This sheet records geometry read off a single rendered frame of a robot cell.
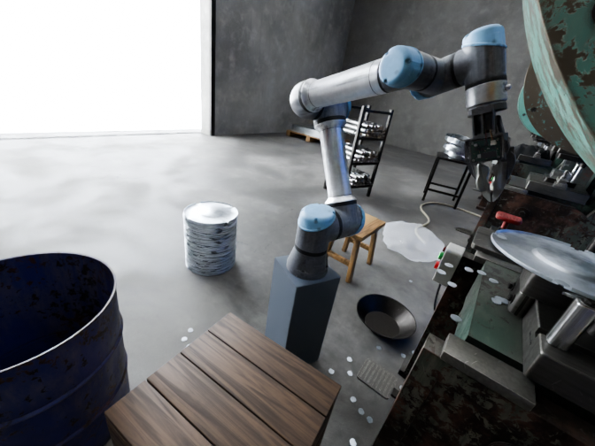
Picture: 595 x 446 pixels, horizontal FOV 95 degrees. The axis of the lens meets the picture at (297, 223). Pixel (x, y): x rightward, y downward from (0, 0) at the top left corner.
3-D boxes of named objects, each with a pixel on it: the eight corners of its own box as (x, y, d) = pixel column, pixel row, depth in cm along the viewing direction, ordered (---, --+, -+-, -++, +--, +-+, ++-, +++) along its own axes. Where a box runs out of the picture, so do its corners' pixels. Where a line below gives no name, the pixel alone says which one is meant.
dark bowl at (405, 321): (343, 324, 138) (345, 313, 134) (367, 296, 160) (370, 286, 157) (400, 361, 123) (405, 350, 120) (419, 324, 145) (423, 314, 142)
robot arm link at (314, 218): (287, 239, 96) (292, 203, 90) (316, 232, 104) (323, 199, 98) (308, 257, 88) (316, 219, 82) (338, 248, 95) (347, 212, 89)
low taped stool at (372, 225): (343, 249, 205) (354, 208, 190) (372, 264, 192) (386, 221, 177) (317, 266, 180) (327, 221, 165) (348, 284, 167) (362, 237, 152)
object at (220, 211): (201, 230, 135) (201, 228, 134) (173, 208, 151) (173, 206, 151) (248, 217, 155) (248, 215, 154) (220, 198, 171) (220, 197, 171)
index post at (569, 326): (546, 342, 46) (581, 300, 42) (545, 333, 49) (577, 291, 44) (567, 353, 45) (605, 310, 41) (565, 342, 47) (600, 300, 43)
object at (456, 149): (421, 200, 336) (445, 134, 300) (422, 190, 373) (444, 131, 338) (456, 210, 322) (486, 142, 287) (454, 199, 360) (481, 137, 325)
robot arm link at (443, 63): (397, 65, 66) (444, 42, 57) (422, 73, 73) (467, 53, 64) (399, 99, 67) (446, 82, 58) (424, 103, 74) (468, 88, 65)
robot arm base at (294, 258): (279, 258, 102) (282, 235, 97) (313, 252, 109) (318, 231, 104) (298, 283, 90) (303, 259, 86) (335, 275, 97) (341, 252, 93)
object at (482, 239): (449, 288, 66) (473, 241, 60) (459, 265, 76) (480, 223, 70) (583, 352, 53) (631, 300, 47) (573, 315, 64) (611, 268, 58)
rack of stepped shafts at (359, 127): (344, 201, 294) (367, 106, 251) (320, 186, 327) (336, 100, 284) (372, 197, 316) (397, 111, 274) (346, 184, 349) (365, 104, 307)
